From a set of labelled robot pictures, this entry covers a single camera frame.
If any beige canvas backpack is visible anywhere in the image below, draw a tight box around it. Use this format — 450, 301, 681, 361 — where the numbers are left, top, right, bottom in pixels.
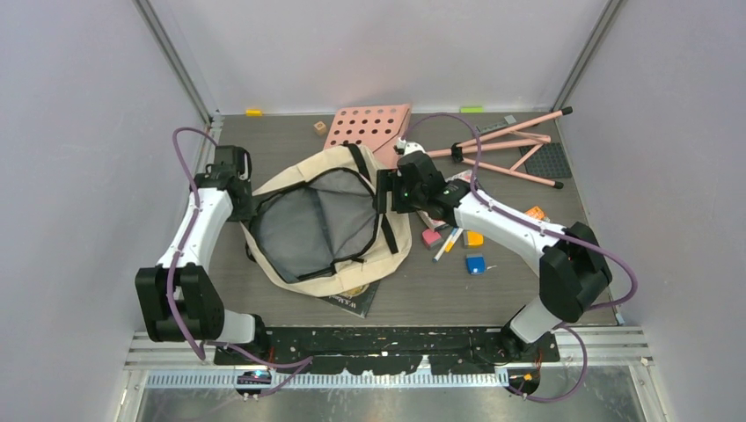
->
240, 145, 413, 297

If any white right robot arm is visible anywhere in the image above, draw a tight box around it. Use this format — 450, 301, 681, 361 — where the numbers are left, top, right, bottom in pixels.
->
376, 152, 612, 361

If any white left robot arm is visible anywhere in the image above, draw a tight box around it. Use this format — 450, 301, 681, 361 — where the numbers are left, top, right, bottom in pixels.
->
135, 146, 270, 364

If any pink perforated music stand tray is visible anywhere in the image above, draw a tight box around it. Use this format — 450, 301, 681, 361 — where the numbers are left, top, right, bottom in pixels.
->
323, 103, 412, 168

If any pink folding tripod stand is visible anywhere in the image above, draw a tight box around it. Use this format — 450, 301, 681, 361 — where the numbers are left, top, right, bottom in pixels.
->
427, 106, 574, 190

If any pink eraser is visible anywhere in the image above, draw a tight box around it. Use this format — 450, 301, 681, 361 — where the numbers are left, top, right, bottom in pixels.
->
421, 229, 443, 250

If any white blue marker pen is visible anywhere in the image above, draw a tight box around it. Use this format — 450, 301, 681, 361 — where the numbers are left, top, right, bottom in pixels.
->
433, 228, 463, 262

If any orange yellow eraser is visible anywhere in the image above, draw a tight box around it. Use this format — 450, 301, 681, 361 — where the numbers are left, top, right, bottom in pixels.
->
463, 230, 485, 249

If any small wooden cube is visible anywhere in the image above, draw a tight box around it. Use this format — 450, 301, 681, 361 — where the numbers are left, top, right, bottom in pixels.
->
313, 121, 328, 136

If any blue eraser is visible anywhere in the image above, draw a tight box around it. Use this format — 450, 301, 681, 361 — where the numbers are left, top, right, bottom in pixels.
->
464, 254, 486, 275

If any grey lego strip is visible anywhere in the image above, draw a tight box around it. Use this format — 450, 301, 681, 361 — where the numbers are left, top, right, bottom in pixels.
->
476, 114, 517, 136

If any orange treehouse book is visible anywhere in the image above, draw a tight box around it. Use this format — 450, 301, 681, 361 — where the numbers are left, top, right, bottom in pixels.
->
525, 206, 551, 222

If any black moon and sixpence book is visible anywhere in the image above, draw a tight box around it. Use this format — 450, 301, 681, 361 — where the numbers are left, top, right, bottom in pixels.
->
319, 281, 380, 318

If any dark grey lego baseplate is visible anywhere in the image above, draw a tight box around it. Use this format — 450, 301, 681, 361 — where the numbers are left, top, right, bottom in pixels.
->
523, 142, 573, 179

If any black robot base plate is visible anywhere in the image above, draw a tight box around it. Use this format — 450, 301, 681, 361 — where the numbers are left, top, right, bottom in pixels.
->
244, 326, 560, 375

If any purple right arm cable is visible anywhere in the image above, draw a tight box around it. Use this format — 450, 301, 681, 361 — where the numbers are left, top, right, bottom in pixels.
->
402, 112, 640, 404

